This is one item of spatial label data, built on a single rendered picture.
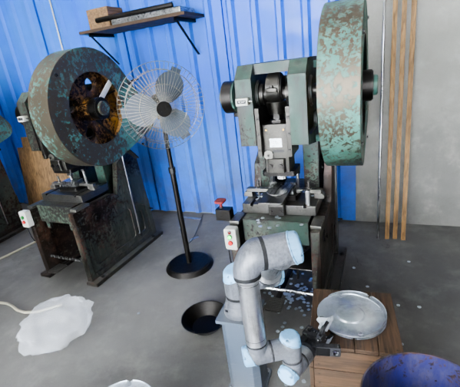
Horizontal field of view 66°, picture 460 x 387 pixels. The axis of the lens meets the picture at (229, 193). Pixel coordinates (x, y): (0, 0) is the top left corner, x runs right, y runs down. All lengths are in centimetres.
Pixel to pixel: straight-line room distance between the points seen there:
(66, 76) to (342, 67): 173
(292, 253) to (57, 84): 188
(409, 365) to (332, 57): 123
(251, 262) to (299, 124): 99
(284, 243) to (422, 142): 226
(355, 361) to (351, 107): 107
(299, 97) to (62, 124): 149
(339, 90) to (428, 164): 184
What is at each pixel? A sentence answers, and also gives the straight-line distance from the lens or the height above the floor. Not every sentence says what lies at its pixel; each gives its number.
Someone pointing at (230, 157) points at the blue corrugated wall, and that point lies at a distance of 352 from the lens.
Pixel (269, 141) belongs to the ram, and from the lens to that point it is 206.
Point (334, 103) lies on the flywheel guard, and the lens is 162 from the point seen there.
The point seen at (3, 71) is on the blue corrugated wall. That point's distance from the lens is 517.
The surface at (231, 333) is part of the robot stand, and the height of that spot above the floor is 38.
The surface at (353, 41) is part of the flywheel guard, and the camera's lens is 166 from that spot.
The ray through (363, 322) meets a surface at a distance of 175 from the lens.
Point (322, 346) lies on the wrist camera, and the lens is 157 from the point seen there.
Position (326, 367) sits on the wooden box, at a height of 23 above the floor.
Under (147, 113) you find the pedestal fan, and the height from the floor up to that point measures 128.
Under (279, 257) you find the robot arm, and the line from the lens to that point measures 118.
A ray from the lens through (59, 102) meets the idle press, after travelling 254.
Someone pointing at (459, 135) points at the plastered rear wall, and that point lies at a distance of 329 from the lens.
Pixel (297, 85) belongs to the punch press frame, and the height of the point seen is 137.
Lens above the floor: 153
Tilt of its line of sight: 20 degrees down
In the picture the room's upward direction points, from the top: 7 degrees counter-clockwise
